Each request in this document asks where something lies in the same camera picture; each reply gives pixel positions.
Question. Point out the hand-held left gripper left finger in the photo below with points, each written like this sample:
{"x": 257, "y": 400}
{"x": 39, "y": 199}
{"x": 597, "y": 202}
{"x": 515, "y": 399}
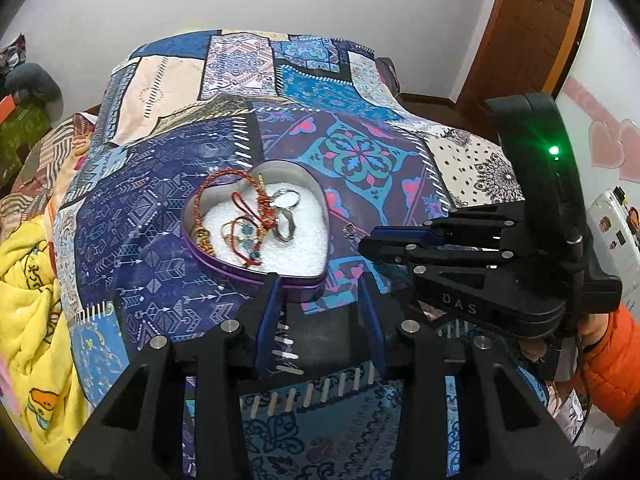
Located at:
{"x": 266, "y": 320}

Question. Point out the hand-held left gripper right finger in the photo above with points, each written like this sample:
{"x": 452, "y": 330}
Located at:
{"x": 372, "y": 320}

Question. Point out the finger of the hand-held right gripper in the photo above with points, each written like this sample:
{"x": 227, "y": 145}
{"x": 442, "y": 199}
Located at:
{"x": 385, "y": 255}
{"x": 400, "y": 234}

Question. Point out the purple heart-shaped tin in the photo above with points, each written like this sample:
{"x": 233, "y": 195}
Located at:
{"x": 310, "y": 242}

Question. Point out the person's right forearm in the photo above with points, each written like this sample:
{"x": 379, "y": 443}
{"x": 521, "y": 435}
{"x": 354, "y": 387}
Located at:
{"x": 617, "y": 370}

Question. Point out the person's right hand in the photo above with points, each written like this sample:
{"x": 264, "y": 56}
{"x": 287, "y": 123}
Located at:
{"x": 595, "y": 329}

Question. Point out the pink heart stickers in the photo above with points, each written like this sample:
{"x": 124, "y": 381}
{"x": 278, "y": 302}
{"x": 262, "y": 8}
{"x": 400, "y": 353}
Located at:
{"x": 612, "y": 145}

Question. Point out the white sticker-covered box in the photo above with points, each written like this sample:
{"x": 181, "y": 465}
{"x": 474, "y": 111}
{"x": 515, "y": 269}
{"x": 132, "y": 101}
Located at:
{"x": 612, "y": 225}

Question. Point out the white wardrobe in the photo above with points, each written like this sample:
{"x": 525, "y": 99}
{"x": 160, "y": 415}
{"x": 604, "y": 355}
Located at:
{"x": 607, "y": 75}

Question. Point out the patchwork blanket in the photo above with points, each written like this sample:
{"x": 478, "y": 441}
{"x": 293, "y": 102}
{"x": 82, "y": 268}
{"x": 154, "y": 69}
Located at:
{"x": 165, "y": 210}

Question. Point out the wooden door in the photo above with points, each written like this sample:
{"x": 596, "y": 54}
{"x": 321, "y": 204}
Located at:
{"x": 525, "y": 25}

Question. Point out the yellow fleece blanket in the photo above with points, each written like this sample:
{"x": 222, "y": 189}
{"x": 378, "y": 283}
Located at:
{"x": 35, "y": 300}

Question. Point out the striped blanket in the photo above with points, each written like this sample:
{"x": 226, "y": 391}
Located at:
{"x": 55, "y": 150}

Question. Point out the green patterned cloth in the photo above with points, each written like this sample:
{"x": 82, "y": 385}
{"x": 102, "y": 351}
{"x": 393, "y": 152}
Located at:
{"x": 22, "y": 140}

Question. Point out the grey-green pillow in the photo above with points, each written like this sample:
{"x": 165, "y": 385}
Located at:
{"x": 37, "y": 87}

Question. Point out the orange box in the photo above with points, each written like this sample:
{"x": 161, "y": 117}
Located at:
{"x": 6, "y": 107}

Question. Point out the pile of clothes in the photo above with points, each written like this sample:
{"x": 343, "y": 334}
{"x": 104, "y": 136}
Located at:
{"x": 12, "y": 52}

